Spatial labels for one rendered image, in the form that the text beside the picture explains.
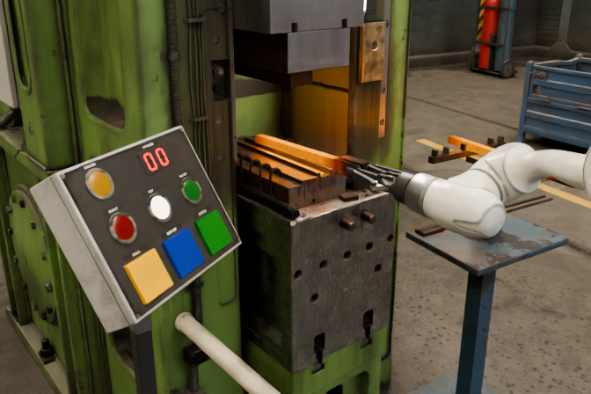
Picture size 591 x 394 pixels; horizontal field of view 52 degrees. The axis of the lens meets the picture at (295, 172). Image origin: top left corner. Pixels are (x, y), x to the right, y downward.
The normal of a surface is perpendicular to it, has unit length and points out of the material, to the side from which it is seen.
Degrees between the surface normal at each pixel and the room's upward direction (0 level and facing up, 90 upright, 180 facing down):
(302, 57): 90
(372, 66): 90
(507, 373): 0
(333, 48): 90
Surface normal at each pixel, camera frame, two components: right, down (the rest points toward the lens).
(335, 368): 0.63, 0.26
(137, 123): -0.78, 0.19
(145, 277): 0.78, -0.35
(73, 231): -0.44, 0.30
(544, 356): 0.00, -0.94
